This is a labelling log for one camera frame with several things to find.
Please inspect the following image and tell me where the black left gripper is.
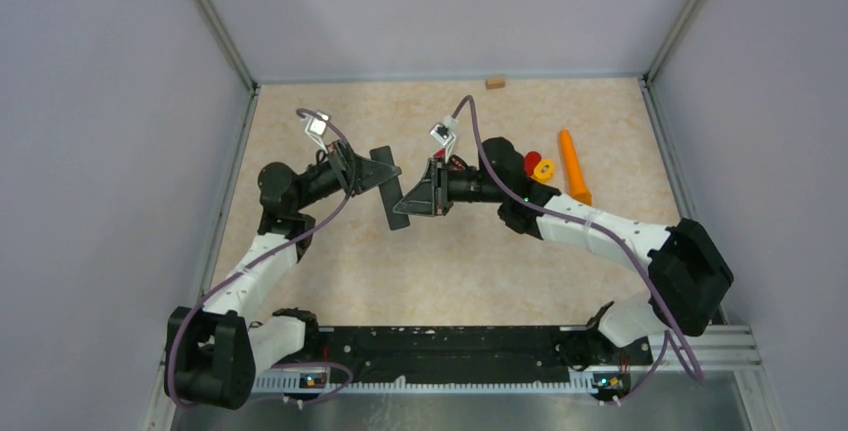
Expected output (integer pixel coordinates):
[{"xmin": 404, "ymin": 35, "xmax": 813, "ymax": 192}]
[{"xmin": 294, "ymin": 139, "xmax": 402, "ymax": 211}]

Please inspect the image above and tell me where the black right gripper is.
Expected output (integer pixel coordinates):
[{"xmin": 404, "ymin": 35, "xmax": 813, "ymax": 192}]
[{"xmin": 395, "ymin": 155, "xmax": 506, "ymax": 216}]

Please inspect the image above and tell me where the black remote control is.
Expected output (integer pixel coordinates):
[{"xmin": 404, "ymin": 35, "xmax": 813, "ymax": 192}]
[{"xmin": 369, "ymin": 145, "xmax": 410, "ymax": 231}]

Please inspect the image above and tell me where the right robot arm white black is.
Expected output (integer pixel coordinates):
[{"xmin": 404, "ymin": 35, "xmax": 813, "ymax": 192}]
[{"xmin": 393, "ymin": 137, "xmax": 734, "ymax": 363}]

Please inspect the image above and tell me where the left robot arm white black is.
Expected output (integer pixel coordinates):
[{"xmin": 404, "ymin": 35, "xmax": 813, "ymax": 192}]
[{"xmin": 164, "ymin": 140, "xmax": 402, "ymax": 409}]

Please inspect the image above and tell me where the red yellow toy piece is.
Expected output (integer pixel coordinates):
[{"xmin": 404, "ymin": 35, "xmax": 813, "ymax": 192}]
[{"xmin": 523, "ymin": 151, "xmax": 556, "ymax": 184}]

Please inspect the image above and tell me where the small wooden block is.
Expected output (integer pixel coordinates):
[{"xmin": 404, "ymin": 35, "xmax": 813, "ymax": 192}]
[{"xmin": 485, "ymin": 76, "xmax": 506, "ymax": 90}]

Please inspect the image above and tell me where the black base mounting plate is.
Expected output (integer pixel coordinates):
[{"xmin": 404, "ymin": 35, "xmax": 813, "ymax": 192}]
[{"xmin": 285, "ymin": 325, "xmax": 653, "ymax": 385}]

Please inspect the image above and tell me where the orange toy carrot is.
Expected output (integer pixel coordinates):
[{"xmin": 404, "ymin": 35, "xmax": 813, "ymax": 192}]
[{"xmin": 558, "ymin": 129, "xmax": 593, "ymax": 206}]

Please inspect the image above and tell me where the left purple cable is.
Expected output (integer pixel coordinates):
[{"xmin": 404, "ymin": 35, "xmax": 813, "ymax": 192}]
[{"xmin": 165, "ymin": 107, "xmax": 356, "ymax": 409}]

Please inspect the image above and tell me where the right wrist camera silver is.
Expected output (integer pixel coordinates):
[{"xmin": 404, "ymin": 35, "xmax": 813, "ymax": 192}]
[{"xmin": 429, "ymin": 115, "xmax": 459, "ymax": 161}]

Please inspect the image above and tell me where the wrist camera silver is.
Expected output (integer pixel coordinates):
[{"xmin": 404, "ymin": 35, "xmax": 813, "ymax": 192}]
[
  {"xmin": 303, "ymin": 111, "xmax": 331, "ymax": 152},
  {"xmin": 429, "ymin": 115, "xmax": 459, "ymax": 161}
]

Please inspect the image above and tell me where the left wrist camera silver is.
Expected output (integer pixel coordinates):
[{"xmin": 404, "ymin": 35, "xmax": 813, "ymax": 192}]
[{"xmin": 303, "ymin": 111, "xmax": 331, "ymax": 152}]

